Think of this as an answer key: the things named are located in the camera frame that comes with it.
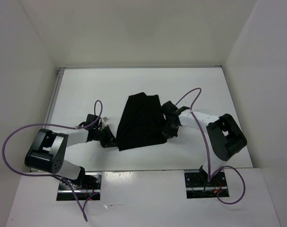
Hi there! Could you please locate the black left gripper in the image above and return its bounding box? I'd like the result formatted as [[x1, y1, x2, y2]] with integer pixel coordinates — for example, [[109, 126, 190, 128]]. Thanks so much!
[[93, 125, 121, 148]]

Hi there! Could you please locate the black skirt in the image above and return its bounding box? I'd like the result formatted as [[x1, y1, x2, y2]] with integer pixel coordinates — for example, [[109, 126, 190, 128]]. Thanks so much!
[[116, 92, 167, 151]]

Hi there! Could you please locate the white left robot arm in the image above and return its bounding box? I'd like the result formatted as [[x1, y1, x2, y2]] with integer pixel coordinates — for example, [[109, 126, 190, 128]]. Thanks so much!
[[25, 122, 117, 189]]

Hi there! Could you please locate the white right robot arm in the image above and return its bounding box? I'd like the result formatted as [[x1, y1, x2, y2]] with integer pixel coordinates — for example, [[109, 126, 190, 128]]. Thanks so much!
[[163, 107, 247, 186]]

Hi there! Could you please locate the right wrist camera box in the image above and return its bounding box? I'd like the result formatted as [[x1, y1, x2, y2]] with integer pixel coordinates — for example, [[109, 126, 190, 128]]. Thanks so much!
[[161, 101, 178, 117]]

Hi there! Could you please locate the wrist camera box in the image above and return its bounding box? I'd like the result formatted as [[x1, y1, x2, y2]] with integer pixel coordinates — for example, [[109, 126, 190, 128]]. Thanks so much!
[[161, 101, 178, 117], [83, 114, 108, 130]]

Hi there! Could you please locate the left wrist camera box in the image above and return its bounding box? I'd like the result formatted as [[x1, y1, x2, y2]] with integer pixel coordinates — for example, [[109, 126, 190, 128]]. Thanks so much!
[[83, 114, 108, 130]]

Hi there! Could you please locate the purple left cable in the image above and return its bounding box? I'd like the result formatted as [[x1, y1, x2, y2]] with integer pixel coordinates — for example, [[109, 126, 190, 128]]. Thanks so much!
[[1, 100, 104, 222]]

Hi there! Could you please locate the purple cable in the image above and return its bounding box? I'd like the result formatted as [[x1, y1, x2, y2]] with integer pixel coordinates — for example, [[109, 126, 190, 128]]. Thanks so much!
[[1, 100, 104, 222], [175, 87, 247, 204]]

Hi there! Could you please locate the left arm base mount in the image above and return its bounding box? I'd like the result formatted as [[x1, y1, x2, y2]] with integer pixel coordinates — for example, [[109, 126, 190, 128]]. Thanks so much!
[[56, 172, 102, 201]]

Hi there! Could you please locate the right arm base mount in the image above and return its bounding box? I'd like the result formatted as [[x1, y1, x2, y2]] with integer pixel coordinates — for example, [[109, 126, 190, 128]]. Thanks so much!
[[184, 170, 229, 199]]

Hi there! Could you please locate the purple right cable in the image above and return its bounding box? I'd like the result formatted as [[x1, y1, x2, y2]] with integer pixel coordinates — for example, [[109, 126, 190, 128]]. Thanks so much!
[[175, 87, 247, 204]]

